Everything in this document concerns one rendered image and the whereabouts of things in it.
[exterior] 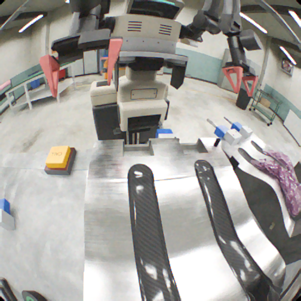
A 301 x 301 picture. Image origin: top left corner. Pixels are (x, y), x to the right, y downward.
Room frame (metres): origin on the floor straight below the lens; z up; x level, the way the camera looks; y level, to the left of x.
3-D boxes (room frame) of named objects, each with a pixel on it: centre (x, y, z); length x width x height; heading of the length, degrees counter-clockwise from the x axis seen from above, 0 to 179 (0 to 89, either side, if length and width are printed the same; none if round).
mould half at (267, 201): (0.12, -0.40, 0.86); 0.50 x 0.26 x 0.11; 30
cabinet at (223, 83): (5.48, -3.13, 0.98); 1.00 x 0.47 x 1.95; 95
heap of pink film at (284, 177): (0.12, -0.40, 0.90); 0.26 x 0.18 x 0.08; 30
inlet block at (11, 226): (-0.04, 0.37, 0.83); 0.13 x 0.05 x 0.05; 34
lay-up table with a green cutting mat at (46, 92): (2.56, 3.45, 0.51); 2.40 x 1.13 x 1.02; 99
